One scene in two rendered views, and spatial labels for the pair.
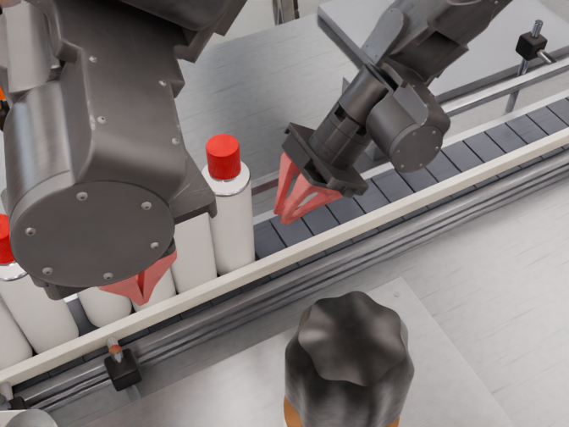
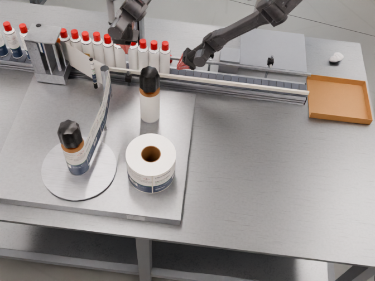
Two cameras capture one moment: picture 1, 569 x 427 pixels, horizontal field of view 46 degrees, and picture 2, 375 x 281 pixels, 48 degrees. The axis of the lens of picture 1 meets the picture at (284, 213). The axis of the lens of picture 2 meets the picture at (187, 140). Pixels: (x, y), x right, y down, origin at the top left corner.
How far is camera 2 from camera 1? 140 cm
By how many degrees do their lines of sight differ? 18
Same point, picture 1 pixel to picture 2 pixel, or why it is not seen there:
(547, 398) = (207, 133)
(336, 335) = (147, 70)
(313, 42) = not seen: hidden behind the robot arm
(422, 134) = (200, 58)
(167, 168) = (121, 29)
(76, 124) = (117, 22)
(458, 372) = (190, 115)
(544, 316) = (222, 121)
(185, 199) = (133, 39)
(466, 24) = (220, 42)
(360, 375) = (145, 76)
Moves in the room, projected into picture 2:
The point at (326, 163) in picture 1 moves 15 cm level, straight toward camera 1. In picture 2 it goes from (187, 58) to (167, 76)
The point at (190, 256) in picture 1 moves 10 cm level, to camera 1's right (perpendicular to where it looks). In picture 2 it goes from (152, 63) to (168, 72)
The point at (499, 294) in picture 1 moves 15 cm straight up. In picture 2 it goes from (217, 112) to (221, 92)
